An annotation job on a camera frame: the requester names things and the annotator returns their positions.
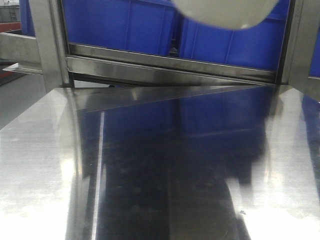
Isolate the white plastic bin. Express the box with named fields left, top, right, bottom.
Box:
left=173, top=0, right=278, bottom=30

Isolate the blue crate left on shelf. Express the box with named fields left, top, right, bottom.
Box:
left=62, top=0, right=177, bottom=56

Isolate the blue crate on shelf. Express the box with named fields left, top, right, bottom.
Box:
left=62, top=0, right=177, bottom=56
left=178, top=17, right=290, bottom=71

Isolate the blue crate right on shelf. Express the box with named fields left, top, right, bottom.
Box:
left=178, top=17, right=290, bottom=71

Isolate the blue crate far left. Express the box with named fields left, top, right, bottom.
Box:
left=19, top=0, right=35, bottom=37

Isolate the blue crate far right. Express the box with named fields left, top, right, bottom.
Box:
left=309, top=30, right=320, bottom=77

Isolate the stainless steel shelf frame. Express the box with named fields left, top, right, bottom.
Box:
left=0, top=0, right=320, bottom=103

